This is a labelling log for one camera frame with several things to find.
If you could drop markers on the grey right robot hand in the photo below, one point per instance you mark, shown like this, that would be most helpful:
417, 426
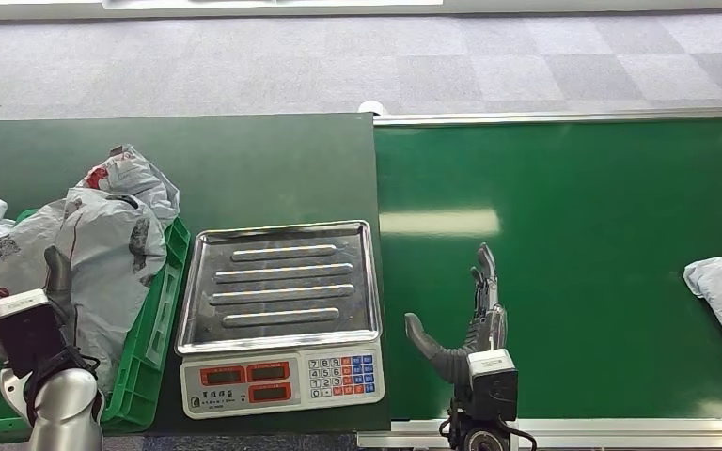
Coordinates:
454, 364

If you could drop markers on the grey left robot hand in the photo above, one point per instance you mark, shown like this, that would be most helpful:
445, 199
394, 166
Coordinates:
61, 280

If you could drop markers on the grey red-line mailer package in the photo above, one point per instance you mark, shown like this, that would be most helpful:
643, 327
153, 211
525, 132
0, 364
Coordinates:
105, 261

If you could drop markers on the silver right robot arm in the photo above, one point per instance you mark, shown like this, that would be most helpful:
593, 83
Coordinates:
482, 439

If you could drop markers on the grey red-print mailer package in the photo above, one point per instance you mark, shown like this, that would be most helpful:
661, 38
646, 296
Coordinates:
137, 180

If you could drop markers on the green conveyor belt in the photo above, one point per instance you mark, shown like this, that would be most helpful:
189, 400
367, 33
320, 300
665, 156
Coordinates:
585, 187

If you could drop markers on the white conveyor roller end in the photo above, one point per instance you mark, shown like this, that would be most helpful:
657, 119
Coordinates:
372, 107

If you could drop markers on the green plastic crate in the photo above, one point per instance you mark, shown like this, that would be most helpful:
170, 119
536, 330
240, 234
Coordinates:
149, 348

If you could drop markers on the electronic scale with steel tray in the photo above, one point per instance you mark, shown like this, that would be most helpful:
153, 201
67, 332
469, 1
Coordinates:
286, 292

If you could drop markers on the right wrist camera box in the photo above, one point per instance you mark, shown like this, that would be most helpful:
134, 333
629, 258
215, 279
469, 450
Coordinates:
492, 386

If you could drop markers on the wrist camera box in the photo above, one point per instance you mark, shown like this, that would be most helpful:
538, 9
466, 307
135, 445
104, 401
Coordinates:
492, 386
28, 333

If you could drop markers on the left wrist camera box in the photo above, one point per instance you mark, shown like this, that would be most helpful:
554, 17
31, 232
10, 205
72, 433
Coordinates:
28, 333

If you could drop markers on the aluminium conveyor rail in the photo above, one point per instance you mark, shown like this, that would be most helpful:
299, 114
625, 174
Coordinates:
560, 116
647, 432

